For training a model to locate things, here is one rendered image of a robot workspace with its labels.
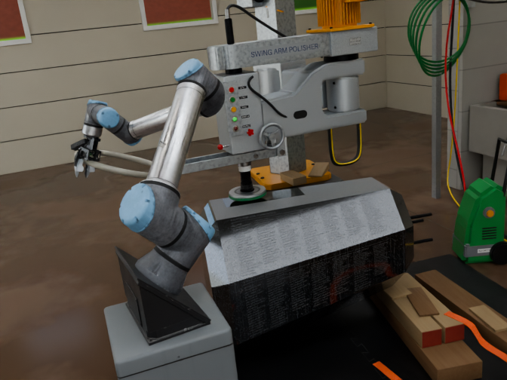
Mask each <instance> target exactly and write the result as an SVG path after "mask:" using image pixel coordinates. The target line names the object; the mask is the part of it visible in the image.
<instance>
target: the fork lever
mask: <svg viewBox="0 0 507 380"><path fill-rule="evenodd" d="M284 154H285V150H283V149H282V150H281V151H280V155H284ZM275 156H278V155H277V149H275V150H267V149H261V150H257V151H253V152H247V153H243V154H239V155H232V154H230V153H228V152H221V153H216V154H212V155H205V156H200V157H196V158H188V159H186V162H185V164H184V167H183V172H182V174H185V173H193V172H197V171H201V170H209V169H213V168H217V167H225V166H229V165H233V164H240V163H244V162H248V161H255V160H260V159H264V158H271V157H275Z"/></svg>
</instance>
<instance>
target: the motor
mask: <svg viewBox="0 0 507 380"><path fill-rule="evenodd" d="M362 1H367V0H316V2H317V15H318V26H322V29H309V30H306V33H313V32H335V31H342V30H349V29H360V28H367V27H374V23H373V24H372V23H369V24H361V25H357V23H360V22H361V7H360V2H362Z"/></svg>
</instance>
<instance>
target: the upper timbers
mask: <svg viewBox="0 0 507 380"><path fill-rule="evenodd" d="M398 282H399V283H401V284H402V285H403V286H404V287H406V288H414V287H422V289H423V291H424V292H425V293H426V295H427V296H428V297H429V299H430V300H431V302H432V304H433V305H434V306H435V307H436V309H437V310H438V312H439V313H440V314H439V315H433V316H426V317H420V316H419V315H418V314H417V312H416V310H415V309H414V307H413V306H412V304H411V303H410V301H409V299H408V298H407V297H403V298H399V299H394V300H392V299H390V298H389V297H388V296H387V295H386V294H385V293H384V292H383V291H381V292H378V293H377V294H376V295H377V296H378V297H379V298H380V300H381V301H382V302H383V303H384V304H385V306H386V307H387V308H388V309H389V310H390V311H391V312H392V313H393V315H394V316H395V317H396V318H397V320H398V321H399V322H400V323H401V325H402V326H403V327H404V328H405V329H406V330H407V331H408V332H409V333H410V335H411V336H412V337H413V339H414V340H415V341H416V342H417V343H418V345H419V346H420V347H421V348H427V347H431V346H435V345H441V340H442V341H443V343H445V344H446V343H449V342H455V341H459V340H463V339H464V332H465V324H464V323H461V322H459V321H458V320H454V319H453V318H451V317H448V316H446V315H444V314H445V313H447V312H448V311H450V310H449V309H448V308H447V307H446V306H445V305H443V304H442V303H441V302H440V301H439V300H438V299H436V298H435V297H434V296H433V295H432V294H431V293H430V292H429V291H428V290H427V289H426V288H425V287H423V286H422V285H421V284H420V283H419V282H418V281H417V280H415V279H414V278H413V277H412V276H411V275H410V274H408V273H404V274H403V275H402V276H401V277H400V278H399V279H398ZM450 312H452V311H450Z"/></svg>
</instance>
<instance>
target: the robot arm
mask: <svg viewBox="0 0 507 380"><path fill-rule="evenodd" d="M174 78H175V79H176V81H178V85H177V91H176V93H175V96H174V100H173V102H172V105H171V106H169V107H167V108H165V109H162V110H160V111H157V112H154V113H152V114H150V115H147V116H144V117H142V118H139V119H137V120H133V121H130V122H129V121H127V120H126V119H125V118H123V117H121V116H120V114H118V113H117V112H116V111H115V110H114V109H113V108H111V107H108V106H107V105H108V104H107V103H105V102H101V101H96V100H88V104H87V109H86V113H85V117H84V124H83V128H82V133H83V134H84V137H85V138H87V139H82V140H80V141H78V142H75V143H73V144H72V145H71V150H74V151H78V152H77V153H76V155H75V158H74V166H75V175H76V177H78V175H79V172H82V171H83V170H84V167H83V166H82V165H83V159H84V160H86V161H100V157H99V159H98V155H99V154H100V155H101V151H100V150H98V149H97V145H98V142H100V140H101V139H100V138H99V137H101V135H102V131H103V128H106V129H107V130H108V131H109V132H111V133H113V134H114V135H115V136H117V137H118V138H119V139H121V140H122V141H123V142H124V143H126V144H128V145H129V146H135V145H136V144H137V143H139V142H140V140H141V139H142V138H143V137H145V136H148V135H150V134H153V133H156V132H159V131H161V130H163V131H162V134H161V138H160V140H159V143H158V147H157V149H156V152H155V156H154V158H153V161H152V164H151V167H150V169H149V173H148V176H147V178H146V179H145V180H143V181H141V182H140V183H139V184H136V185H134V186H133V187H131V190H130V189H129V190H128V191H127V193H126V194H125V195H124V197H123V199H122V201H121V204H120V205H121V207H120V208H119V216H120V219H121V221H122V223H123V224H124V225H126V226H127V227H128V228H129V229H130V230H131V231H134V232H136V233H137V234H139V235H141V236H143V237H144V238H146V239H148V240H149V241H151V242H153V243H154V244H156V245H155V247H154V248H153V250H152V251H150V252H149V253H147V254H146V255H145V256H143V257H142V258H140V259H138V261H137V262H136V264H135V267H136V268H137V269H138V271H140V272H141V273H142V274H143V275H144V276H145V277H147V278H148V279H150V280H151V281H152V282H153V283H155V284H156V285H158V286H159V287H161V288H162V289H164V290H166V291H168V292H169V293H172V294H174V295H176V296H178V295H179V294H180V293H181V291H182V290H183V285H184V282H185V279H186V275H187V273H188V272H189V270H190V269H191V267H192V266H193V265H194V264H195V262H196V260H197V259H198V257H199V256H200V255H201V254H202V252H203V251H204V249H205V248H206V246H207V245H208V244H209V243H210V240H211V238H212V237H213V236H214V234H215V229H214V227H213V226H211V225H210V224H209V223H208V222H207V221H205V220H204V219H203V218H202V217H200V216H199V215H198V214H197V213H196V212H195V211H193V210H192V209H191V208H189V207H187V206H184V207H183V208H182V209H181V208H179V207H178V204H179V202H180V193H179V191H178V190H177V187H178V184H179V181H180V177H181V174H182V172H183V167H184V164H185V162H186V157H187V155H188V152H189V147H190V145H191V141H192V138H193V135H194V132H195V128H196V124H197V122H198V117H200V116H203V117H205V118H209V117H211V116H213V115H215V114H216V113H218V112H219V110H221V108H222V107H223V104H224V101H225V90H224V86H223V84H222V83H221V81H220V80H219V79H218V78H217V77H216V76H215V75H214V74H213V73H212V72H211V71H210V70H209V69H207V68H206V67H205V66H204V64H203V63H201V62H200V61H199V60H197V59H190V60H187V61H186V62H184V63H183V64H182V65H181V66H180V67H179V68H178V69H177V71H176V72H175V74H174Z"/></svg>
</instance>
